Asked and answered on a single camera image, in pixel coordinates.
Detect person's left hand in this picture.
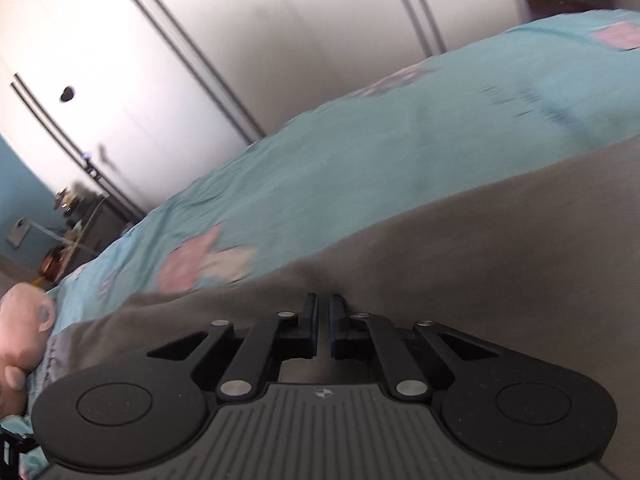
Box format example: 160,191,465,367
0,282,57,416

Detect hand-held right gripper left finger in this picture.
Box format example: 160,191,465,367
146,292,319,401

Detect turquoise printed bed sheet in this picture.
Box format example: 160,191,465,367
0,7,640,480

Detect grey pants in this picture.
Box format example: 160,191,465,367
27,132,640,480

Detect white wardrobe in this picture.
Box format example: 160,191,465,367
0,0,531,241

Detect dark nightstand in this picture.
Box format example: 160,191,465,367
52,187,146,273

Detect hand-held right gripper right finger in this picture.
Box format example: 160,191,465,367
327,293,502,402

